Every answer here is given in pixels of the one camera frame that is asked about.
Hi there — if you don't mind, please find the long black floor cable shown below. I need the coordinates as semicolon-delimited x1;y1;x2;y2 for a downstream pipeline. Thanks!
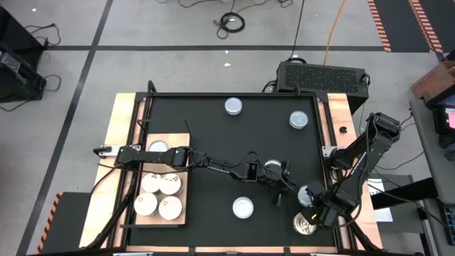
286;0;306;65

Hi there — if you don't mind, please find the black equipment cart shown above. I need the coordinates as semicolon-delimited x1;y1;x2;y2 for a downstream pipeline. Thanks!
0;5;48;104

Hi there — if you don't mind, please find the black ramp with orange stripes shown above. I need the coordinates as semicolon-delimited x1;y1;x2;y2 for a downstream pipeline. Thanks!
37;191;92;255

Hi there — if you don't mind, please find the wooden shelf with black frame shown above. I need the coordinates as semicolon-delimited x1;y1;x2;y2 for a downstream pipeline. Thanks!
119;118;192;229

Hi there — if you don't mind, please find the yellow floor cable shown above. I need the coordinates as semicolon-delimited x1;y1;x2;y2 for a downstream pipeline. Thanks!
323;0;348;66

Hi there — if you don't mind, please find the black keyboard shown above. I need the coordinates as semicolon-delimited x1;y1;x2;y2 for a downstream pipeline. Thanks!
441;204;455;236

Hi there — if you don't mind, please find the white paper sheet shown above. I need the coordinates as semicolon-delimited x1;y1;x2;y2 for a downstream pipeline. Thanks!
368;177;395;223

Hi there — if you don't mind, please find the cardboard box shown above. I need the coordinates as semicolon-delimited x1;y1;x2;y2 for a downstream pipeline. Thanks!
410;60;455;100

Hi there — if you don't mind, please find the black perforated computer case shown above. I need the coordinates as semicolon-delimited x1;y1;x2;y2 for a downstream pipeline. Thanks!
276;60;370;113

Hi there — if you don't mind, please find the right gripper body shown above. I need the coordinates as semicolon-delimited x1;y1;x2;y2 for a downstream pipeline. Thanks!
306;182;339;229

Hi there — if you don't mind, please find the black aluminium table frame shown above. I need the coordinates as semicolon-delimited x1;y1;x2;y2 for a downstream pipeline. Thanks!
83;80;383;256

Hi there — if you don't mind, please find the black tablet with pink screen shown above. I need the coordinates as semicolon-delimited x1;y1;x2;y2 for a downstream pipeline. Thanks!
432;94;455;137

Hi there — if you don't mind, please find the dark table mat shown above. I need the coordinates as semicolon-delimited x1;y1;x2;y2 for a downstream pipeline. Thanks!
128;95;337;248

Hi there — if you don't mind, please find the Wild Planet salmon can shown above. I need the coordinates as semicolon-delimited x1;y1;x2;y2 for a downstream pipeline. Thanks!
292;211;318;236
159;173;183;196
158;196;184;221
141;172;163;194
133;192;159;217

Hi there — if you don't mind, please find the grey side table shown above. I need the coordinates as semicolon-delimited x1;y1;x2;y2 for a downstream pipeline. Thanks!
408;97;455;206

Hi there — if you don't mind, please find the black beam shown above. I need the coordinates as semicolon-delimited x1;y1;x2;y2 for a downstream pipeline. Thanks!
371;176;439;210

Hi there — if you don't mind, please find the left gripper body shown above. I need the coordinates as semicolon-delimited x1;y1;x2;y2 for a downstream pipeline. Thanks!
257;166;289;189

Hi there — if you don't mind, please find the coiled black floor cable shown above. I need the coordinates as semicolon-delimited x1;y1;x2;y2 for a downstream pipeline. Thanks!
213;11;247;40

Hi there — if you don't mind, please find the black mat with orange stripes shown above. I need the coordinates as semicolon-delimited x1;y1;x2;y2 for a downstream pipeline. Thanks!
367;0;455;54

